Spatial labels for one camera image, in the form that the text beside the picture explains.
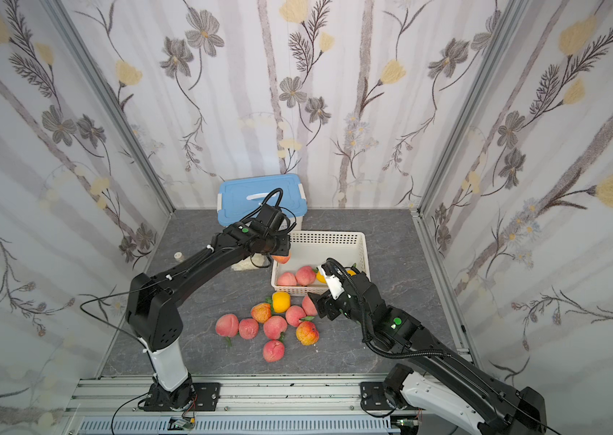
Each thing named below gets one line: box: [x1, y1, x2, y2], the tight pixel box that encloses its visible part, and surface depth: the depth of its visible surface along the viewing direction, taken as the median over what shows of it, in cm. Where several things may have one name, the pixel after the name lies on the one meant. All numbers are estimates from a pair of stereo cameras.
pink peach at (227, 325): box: [215, 313, 239, 339], surface depth 84 cm
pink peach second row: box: [295, 265, 317, 287], surface depth 95 cm
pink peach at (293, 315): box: [285, 305, 307, 328], surface depth 86 cm
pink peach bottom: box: [262, 339, 286, 363], surface depth 80 cm
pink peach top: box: [277, 271, 298, 287], surface depth 94 cm
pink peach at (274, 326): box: [262, 315, 288, 340], surface depth 84 cm
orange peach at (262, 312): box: [251, 302, 273, 324], surface depth 88 cm
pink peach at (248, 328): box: [237, 318, 259, 340], surface depth 84 cm
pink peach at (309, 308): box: [301, 295, 318, 317], surface depth 88 cm
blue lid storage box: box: [216, 174, 309, 231], surface depth 103 cm
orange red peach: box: [295, 320, 321, 347], surface depth 82 cm
